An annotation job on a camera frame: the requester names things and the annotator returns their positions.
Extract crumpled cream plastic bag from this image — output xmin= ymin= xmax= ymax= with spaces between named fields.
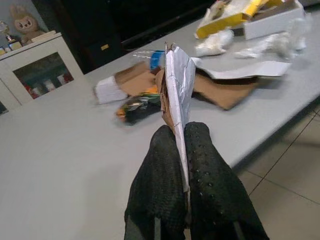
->
xmin=194 ymin=29 xmax=235 ymax=58

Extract black cabinet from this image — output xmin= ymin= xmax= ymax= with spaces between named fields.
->
xmin=31 ymin=0 xmax=221 ymax=76

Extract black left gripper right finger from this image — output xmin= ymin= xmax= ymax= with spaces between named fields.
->
xmin=183 ymin=121 xmax=271 ymax=240

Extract colourful dark snack wrapper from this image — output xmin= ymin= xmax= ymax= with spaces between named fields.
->
xmin=114 ymin=91 xmax=165 ymax=126

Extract flat white brown cardboard sheet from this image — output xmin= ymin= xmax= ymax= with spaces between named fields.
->
xmin=191 ymin=56 xmax=293 ymax=111

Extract torn open white cardboard box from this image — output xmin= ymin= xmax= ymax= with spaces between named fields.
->
xmin=92 ymin=62 xmax=166 ymax=105

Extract torn white brown cardboard piece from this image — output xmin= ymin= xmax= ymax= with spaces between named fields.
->
xmin=154 ymin=41 xmax=197 ymax=195

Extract crumpled clear plastic bag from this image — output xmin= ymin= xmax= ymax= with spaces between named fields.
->
xmin=233 ymin=13 xmax=313 ymax=60

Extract clear plastic bottle blue label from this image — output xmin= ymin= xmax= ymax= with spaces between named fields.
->
xmin=132 ymin=48 xmax=168 ymax=73

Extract white cabinet with glass door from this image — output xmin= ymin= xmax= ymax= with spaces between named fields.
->
xmin=0 ymin=31 xmax=87 ymax=117

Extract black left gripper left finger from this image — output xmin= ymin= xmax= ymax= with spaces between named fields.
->
xmin=123 ymin=124 xmax=191 ymax=240

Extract small trophy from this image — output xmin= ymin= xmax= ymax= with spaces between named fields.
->
xmin=0 ymin=19 xmax=24 ymax=55

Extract brown rabbit plush toy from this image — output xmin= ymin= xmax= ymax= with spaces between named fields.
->
xmin=9 ymin=3 xmax=49 ymax=45

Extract yellow cardboard box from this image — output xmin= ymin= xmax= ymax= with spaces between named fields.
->
xmin=195 ymin=0 xmax=285 ymax=40

